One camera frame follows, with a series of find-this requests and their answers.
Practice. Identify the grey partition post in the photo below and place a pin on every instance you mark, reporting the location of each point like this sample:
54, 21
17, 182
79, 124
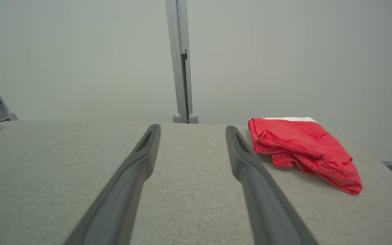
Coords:
175, 51

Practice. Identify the red shorts white trim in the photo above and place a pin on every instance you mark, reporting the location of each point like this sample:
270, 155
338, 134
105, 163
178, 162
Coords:
301, 146

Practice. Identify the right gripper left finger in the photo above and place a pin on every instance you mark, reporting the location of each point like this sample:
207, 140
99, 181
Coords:
124, 190

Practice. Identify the grey cylindrical stopper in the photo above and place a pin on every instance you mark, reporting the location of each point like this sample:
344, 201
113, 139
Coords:
177, 118
193, 118

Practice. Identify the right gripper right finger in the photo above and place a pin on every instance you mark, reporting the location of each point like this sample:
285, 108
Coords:
264, 204

